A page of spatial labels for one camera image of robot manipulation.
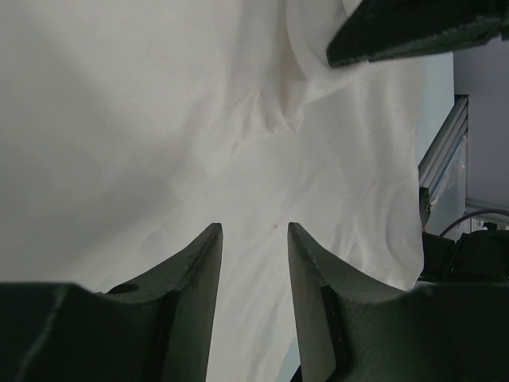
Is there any aluminium front rail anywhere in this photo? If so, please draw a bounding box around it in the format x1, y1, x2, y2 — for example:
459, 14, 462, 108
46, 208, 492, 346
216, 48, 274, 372
417, 95, 470, 224

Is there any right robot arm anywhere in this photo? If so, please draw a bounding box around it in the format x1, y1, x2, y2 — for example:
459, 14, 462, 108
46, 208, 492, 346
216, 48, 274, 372
326, 1, 508, 283

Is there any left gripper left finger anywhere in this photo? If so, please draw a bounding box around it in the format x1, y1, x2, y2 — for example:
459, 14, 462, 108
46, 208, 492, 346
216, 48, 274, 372
1, 224, 223, 381

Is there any white t shirt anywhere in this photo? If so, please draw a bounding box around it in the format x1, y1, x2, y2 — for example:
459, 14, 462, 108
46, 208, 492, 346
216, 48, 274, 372
1, 1, 423, 381

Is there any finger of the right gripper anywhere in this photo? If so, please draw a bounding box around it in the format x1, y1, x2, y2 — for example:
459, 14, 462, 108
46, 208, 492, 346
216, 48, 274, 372
326, 0, 508, 68

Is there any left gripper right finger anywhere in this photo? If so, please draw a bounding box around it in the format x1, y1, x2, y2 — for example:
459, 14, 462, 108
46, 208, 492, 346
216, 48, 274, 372
288, 223, 508, 381

